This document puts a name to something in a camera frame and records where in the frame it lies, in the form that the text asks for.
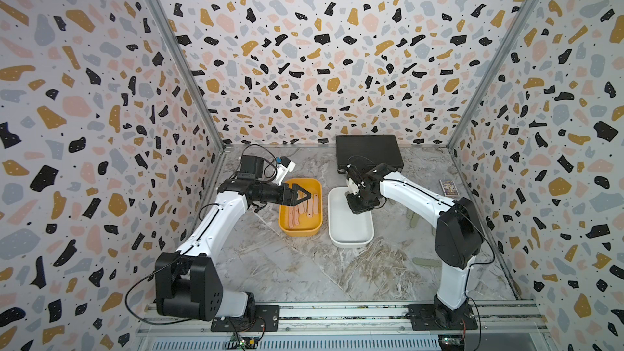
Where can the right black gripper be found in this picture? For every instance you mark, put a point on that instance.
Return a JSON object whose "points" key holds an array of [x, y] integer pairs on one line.
{"points": [[353, 209]]}

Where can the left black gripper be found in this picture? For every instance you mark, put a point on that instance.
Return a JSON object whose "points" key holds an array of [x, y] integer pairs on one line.
{"points": [[292, 195]]}

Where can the yellow plastic bin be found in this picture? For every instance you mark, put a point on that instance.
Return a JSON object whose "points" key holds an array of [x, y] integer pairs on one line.
{"points": [[308, 226]]}

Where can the white plastic bin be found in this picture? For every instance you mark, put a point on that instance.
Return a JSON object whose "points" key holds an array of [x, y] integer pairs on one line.
{"points": [[346, 229]]}

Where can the long pink sheathed knife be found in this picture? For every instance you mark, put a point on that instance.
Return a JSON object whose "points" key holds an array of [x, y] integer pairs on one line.
{"points": [[290, 221]]}

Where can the green knife near arm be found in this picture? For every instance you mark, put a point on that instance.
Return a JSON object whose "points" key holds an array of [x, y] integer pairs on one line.
{"points": [[427, 262]]}

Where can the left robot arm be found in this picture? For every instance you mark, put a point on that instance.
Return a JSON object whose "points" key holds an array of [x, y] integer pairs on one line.
{"points": [[187, 284]]}

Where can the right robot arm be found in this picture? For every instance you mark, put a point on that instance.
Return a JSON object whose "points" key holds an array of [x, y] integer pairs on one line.
{"points": [[458, 240]]}

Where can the playing card box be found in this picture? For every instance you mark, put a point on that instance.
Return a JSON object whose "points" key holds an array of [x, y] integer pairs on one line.
{"points": [[449, 188]]}

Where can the black ribbed briefcase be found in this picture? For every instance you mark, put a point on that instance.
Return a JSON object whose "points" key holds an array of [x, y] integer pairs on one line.
{"points": [[367, 151]]}

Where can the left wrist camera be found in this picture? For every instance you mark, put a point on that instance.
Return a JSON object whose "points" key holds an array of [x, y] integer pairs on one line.
{"points": [[284, 165]]}

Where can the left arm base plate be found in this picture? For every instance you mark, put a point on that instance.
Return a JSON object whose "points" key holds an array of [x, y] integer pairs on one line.
{"points": [[263, 318]]}

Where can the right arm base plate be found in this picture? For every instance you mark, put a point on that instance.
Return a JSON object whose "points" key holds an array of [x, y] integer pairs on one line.
{"points": [[433, 317]]}

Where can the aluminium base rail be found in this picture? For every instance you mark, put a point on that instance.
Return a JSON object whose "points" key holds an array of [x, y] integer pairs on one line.
{"points": [[491, 325]]}

